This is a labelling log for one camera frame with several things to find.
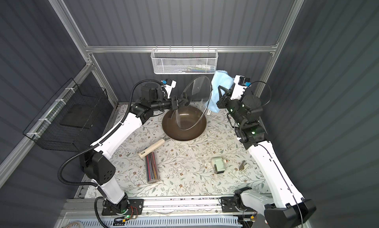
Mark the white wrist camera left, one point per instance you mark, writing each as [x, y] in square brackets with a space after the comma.
[168, 85]

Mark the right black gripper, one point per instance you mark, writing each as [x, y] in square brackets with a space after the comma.
[224, 98]

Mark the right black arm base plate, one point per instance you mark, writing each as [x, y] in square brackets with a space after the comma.
[229, 205]

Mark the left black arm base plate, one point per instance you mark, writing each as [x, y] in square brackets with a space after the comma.
[131, 207]

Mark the clear tube of coloured pencils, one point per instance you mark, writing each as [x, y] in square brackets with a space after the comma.
[151, 168]

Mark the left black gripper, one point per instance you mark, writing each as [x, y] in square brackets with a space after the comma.
[174, 102]

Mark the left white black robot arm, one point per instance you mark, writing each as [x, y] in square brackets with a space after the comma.
[96, 163]

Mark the glass pot lid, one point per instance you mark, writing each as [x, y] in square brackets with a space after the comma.
[198, 92]

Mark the brown frying pan cream handle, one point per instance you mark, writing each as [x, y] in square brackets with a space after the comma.
[172, 131]

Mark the pale green pencil sharpener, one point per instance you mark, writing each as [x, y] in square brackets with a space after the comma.
[218, 164]

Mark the white wire mesh basket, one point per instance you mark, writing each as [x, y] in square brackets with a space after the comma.
[165, 62]

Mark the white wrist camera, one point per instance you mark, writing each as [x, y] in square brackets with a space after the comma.
[168, 85]
[241, 83]

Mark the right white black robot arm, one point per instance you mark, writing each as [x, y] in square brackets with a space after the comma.
[287, 207]

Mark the pens in white basket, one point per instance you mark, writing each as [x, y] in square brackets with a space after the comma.
[197, 69]

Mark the black wire basket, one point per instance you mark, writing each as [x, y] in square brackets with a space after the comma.
[75, 120]

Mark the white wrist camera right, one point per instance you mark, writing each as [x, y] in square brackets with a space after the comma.
[241, 83]

